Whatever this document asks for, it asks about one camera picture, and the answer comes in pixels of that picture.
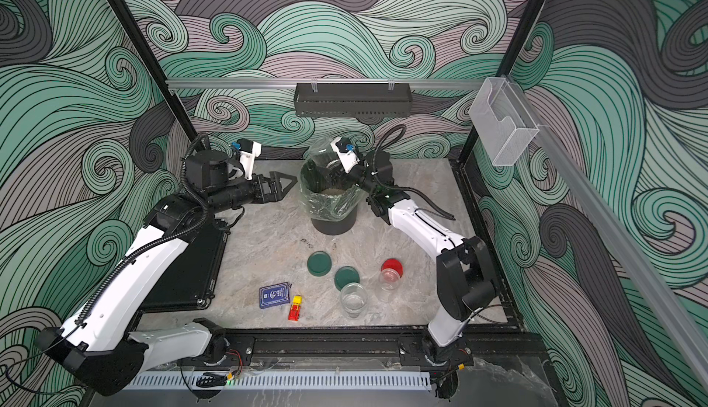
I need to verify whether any black wall shelf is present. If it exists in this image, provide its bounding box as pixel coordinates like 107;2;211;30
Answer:
293;84;413;118

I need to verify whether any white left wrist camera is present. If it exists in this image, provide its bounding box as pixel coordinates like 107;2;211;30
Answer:
232;138;263;180

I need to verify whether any black corner frame post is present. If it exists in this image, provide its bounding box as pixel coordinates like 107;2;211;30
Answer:
106;0;197;173

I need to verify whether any black flat tray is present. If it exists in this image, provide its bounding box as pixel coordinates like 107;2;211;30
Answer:
139;219;230;313

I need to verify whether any red-lidded oatmeal jar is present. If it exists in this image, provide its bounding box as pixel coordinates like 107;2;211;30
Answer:
376;268;401;303

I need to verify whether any black bin with green liner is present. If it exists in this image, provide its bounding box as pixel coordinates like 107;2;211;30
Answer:
298;162;364;236

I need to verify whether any white slotted cable duct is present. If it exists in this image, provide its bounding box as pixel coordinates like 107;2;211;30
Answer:
126;370;433;392

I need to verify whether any green-lidded oatmeal jar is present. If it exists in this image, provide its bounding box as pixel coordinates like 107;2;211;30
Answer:
305;140;344;169

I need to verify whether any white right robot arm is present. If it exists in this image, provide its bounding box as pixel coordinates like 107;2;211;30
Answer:
302;149;498;348

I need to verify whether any clear acrylic wall holder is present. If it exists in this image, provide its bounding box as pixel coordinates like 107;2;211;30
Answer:
469;77;538;167

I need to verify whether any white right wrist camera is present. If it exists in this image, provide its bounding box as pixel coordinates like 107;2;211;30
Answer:
330;137;360;173

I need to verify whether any red yellow toy block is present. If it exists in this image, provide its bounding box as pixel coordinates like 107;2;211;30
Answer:
288;296;302;321

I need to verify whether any blue card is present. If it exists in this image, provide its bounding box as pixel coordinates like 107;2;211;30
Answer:
258;282;291;309

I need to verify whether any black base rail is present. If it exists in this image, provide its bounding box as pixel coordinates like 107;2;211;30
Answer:
226;325;472;368

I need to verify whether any green jar lid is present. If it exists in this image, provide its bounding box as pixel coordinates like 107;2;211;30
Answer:
334;266;361;291
306;250;332;277

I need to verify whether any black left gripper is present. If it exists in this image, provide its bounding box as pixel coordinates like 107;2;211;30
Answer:
205;173;294;217

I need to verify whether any red jar lid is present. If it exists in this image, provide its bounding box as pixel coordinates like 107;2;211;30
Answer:
381;258;404;277

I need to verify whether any aluminium wall rail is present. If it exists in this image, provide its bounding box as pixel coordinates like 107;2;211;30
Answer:
166;77;484;91

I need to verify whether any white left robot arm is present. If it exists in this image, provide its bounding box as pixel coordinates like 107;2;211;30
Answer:
36;133;289;396

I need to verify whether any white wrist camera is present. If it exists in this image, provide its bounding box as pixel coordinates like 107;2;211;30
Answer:
330;137;360;173
232;138;263;180

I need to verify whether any glass oatmeal jar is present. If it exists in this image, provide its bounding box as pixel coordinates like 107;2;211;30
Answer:
339;283;368;319

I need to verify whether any oatmeal pile in bin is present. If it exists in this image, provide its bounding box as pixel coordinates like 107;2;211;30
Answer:
321;188;346;196

